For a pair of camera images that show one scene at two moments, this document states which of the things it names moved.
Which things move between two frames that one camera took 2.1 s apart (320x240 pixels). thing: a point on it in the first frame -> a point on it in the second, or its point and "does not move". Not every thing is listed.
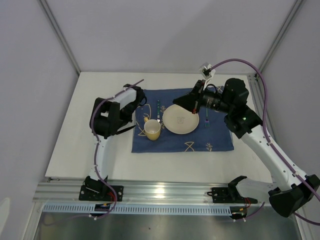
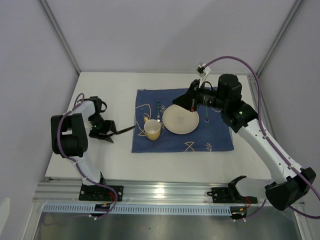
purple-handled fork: (207, 122) does not move
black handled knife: (125, 129) does not move
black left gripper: (125, 120) -> (110, 125)
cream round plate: (180, 120) does not move
